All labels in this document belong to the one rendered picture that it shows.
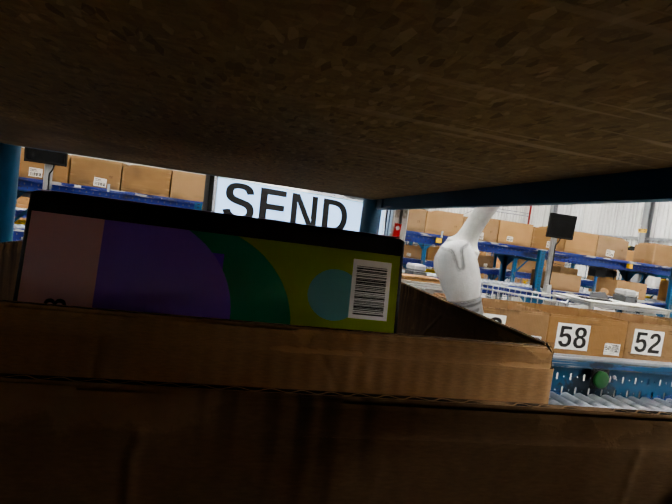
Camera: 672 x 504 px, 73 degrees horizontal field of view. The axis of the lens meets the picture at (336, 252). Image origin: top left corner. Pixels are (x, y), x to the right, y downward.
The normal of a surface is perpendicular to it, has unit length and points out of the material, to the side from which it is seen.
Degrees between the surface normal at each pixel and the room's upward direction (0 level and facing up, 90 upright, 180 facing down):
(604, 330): 91
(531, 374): 90
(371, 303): 82
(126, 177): 90
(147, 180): 90
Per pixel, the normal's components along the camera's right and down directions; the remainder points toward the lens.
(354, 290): 0.23, -0.06
